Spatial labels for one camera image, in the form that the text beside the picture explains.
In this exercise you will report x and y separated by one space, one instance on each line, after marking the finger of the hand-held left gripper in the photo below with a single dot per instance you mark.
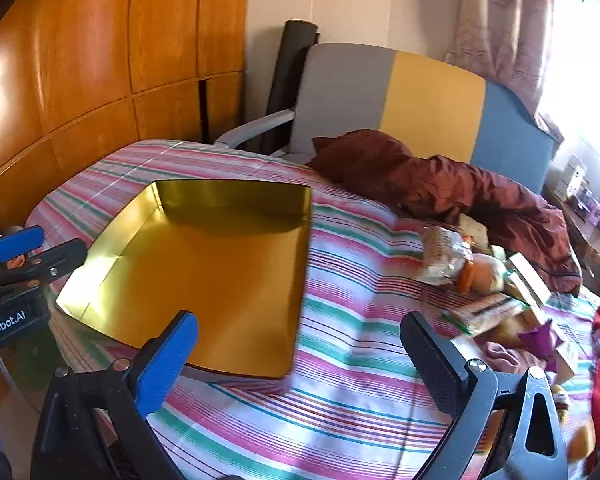
55 262
17 242

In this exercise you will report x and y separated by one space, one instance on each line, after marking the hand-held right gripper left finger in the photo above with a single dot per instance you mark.
172 360

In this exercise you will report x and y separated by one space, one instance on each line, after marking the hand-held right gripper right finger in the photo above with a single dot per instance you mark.
430 360

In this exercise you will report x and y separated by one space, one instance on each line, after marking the green snack bar packet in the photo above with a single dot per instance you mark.
480 312

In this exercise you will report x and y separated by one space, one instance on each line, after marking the pink sock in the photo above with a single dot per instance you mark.
505 357

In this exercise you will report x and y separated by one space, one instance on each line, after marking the yellow sponge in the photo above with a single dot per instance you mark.
474 230
512 330

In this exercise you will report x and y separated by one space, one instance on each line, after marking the gold metal tin box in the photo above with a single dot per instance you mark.
210 280

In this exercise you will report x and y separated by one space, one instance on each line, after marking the orange bread packet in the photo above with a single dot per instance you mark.
485 275

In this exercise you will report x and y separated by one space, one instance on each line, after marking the silver biscuit packet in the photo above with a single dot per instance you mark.
440 255

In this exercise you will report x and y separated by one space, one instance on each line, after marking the plain purple satin packet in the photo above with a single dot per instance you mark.
540 342

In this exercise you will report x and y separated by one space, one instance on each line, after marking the small green white box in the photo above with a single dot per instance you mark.
500 253

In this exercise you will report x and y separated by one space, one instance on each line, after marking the large cream box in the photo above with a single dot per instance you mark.
527 277

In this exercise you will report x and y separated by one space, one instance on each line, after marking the cream box with printed top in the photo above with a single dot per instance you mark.
565 355

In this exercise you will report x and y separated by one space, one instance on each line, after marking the yellow snack packet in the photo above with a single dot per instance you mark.
561 397

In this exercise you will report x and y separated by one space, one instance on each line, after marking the orange snack packet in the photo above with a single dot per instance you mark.
580 442

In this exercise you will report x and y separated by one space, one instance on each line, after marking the striped desktop cloth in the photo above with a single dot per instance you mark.
360 320

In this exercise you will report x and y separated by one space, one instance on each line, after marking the maroon crumpled cloth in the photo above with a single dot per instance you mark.
430 180

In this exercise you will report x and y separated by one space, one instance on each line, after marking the wooden wardrobe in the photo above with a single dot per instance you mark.
95 60

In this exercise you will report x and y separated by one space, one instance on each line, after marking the wooden side table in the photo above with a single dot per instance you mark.
592 242

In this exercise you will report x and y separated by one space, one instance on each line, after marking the purple box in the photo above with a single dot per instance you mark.
587 207

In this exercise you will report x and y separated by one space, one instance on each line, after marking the white boxes on side table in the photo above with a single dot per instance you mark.
572 177

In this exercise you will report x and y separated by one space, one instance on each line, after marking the grey yellow blue chair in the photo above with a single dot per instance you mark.
350 95

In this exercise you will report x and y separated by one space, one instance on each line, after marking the black rolled mat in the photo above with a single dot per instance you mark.
290 70

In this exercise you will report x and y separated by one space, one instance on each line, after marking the pink patterned curtain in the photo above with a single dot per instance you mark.
505 20

